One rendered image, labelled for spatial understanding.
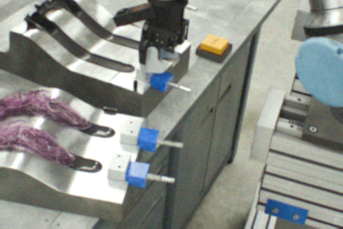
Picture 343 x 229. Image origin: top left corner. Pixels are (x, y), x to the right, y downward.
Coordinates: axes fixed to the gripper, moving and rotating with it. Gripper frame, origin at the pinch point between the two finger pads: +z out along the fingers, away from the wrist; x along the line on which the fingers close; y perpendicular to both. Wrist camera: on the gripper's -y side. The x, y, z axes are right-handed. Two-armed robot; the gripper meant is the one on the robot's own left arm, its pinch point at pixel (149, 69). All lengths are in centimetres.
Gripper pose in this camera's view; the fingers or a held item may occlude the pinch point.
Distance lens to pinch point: 136.5
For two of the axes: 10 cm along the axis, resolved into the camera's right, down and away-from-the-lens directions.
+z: -0.7, 7.9, 6.1
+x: 4.5, -5.2, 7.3
